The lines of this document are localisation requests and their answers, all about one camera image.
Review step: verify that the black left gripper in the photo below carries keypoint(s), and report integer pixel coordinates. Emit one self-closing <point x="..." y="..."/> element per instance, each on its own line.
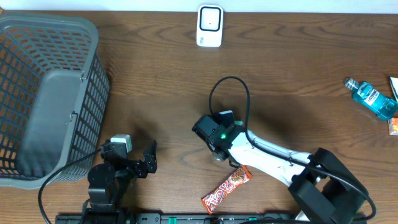
<point x="150" y="157"/>

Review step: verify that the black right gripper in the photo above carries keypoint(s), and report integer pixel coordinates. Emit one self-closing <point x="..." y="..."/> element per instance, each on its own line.
<point x="214" y="149"/>

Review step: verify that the red brown snack bar wrapper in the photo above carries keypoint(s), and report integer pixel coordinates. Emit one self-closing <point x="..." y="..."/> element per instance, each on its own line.
<point x="239" y="177"/>

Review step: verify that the blue mouthwash bottle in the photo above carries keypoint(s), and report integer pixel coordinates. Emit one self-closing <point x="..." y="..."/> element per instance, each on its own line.
<point x="364" y="93"/>

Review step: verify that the small orange snack packet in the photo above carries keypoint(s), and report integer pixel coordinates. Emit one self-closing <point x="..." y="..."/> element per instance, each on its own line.
<point x="393" y="126"/>

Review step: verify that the yellow chips bag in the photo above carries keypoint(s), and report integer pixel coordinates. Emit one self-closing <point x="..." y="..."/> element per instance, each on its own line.
<point x="394" y="86"/>

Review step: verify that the teal tissue pack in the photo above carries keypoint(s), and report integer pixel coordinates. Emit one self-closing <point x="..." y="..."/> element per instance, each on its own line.
<point x="239" y="123"/>

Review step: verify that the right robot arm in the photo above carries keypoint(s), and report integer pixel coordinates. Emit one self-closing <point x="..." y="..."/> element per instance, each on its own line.
<point x="323" y="187"/>

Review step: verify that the grey plastic shopping basket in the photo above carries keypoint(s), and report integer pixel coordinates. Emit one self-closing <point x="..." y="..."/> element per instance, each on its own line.
<point x="54" y="92"/>

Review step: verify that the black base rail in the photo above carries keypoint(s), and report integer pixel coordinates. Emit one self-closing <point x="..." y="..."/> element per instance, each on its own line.
<point x="142" y="218"/>

